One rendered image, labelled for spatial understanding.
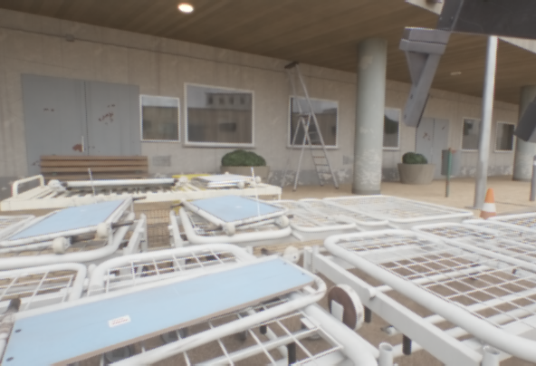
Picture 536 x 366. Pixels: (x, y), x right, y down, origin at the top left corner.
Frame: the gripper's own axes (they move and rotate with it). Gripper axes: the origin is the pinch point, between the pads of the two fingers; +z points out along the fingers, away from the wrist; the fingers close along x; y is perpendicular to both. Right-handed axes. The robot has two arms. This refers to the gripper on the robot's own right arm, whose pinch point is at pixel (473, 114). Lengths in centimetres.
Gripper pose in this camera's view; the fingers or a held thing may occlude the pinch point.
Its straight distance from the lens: 41.7
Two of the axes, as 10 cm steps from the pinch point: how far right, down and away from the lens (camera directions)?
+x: 9.8, 1.5, -1.0
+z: -0.8, 8.6, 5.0
